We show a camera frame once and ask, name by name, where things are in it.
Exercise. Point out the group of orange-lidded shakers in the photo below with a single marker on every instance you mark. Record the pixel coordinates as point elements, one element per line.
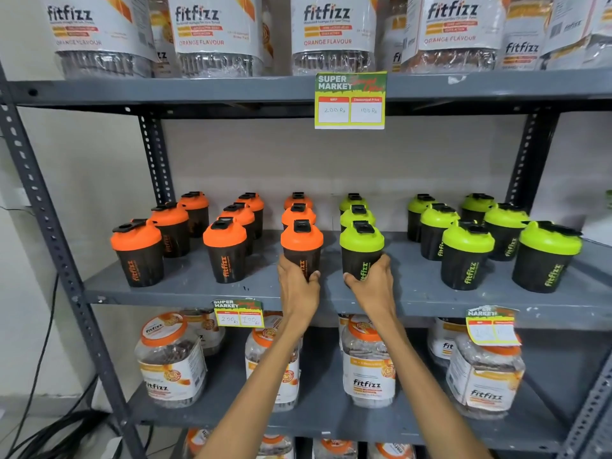
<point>136,246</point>

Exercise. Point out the large yellow green price tag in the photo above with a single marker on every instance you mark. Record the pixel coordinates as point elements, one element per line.
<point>350,101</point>

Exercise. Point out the person's left forearm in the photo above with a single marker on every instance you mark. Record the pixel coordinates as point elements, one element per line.
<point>258,391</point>

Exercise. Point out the curled yellow green price tag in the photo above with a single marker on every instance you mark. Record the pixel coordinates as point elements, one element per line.
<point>492,327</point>

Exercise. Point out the person's right thumb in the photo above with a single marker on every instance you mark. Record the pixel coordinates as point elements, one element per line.
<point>351,280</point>

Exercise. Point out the black shaker bottle green lid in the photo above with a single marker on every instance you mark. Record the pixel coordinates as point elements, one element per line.
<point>362,244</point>

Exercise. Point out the group of green-lidded shakers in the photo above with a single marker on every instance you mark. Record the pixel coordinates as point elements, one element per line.
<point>466,255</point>

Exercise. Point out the black shaker bottle orange lid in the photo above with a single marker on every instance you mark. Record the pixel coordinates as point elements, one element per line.
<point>301,241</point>

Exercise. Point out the person's left thumb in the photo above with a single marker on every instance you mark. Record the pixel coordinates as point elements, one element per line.
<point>315,278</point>

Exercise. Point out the row of large clear jars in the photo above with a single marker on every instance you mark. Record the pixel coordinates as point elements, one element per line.
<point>220,23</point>

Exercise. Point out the person's left hand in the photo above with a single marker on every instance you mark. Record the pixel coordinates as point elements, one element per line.
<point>300,298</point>

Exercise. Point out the small yellow green price tag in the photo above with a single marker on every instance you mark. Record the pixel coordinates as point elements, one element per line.
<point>238,314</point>

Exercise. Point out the row of orange-capped sachet jars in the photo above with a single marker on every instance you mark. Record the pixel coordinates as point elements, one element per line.
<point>169,368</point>
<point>273,449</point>

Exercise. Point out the grey metal shelving rack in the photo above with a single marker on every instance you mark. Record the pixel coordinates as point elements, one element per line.
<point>191,285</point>

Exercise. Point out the person's right hand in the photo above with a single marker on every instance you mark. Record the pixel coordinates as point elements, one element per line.
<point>375,298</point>

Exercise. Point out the person's right forearm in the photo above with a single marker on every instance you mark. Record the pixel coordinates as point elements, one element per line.
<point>420,391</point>

